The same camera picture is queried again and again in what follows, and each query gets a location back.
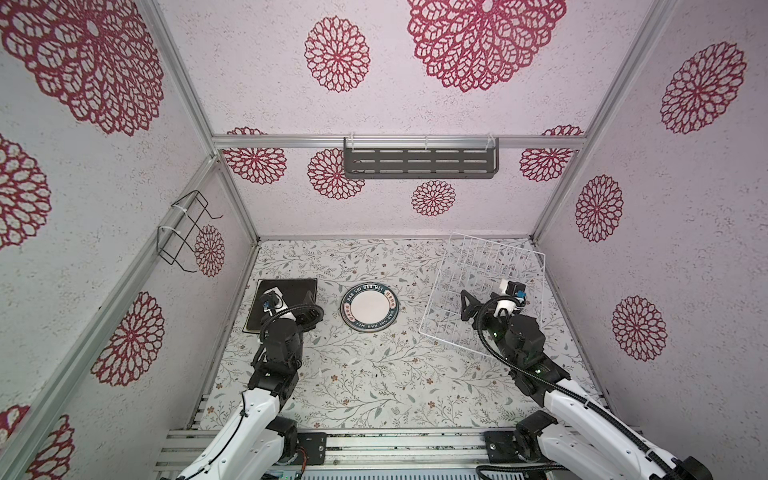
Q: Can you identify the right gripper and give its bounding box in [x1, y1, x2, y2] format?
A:
[463, 289, 520, 371]

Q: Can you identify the black square plate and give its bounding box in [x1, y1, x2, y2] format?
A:
[242, 278, 318, 334]

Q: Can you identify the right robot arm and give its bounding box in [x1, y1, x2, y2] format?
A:
[460, 282, 712, 479]

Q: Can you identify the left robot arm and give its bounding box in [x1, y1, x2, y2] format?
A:
[179, 300, 324, 479]

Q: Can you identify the white wire dish rack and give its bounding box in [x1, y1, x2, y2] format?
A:
[419, 233, 546, 355]

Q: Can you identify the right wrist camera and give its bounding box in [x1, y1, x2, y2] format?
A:
[494, 280, 527, 317]

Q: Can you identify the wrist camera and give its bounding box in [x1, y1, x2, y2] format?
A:
[494, 280, 527, 317]
[258, 287, 285, 315]

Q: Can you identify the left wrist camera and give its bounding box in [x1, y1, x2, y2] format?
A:
[258, 287, 285, 315]

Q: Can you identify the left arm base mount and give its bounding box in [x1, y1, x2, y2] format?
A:
[279, 432, 328, 467]

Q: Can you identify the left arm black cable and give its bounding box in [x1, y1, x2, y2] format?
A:
[179, 302, 325, 480]

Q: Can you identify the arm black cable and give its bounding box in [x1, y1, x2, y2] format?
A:
[179, 302, 325, 480]
[475, 293, 685, 480]

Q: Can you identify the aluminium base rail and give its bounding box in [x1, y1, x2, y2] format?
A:
[152, 425, 661, 475]

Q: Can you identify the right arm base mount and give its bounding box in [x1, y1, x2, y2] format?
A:
[482, 428, 541, 464]

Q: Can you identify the black wire wall basket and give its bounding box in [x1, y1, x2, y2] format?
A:
[155, 190, 226, 278]

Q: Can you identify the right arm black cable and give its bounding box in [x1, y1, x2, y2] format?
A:
[475, 293, 685, 480]

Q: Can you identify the dark grey wall shelf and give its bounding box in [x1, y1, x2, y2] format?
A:
[342, 136, 499, 180]

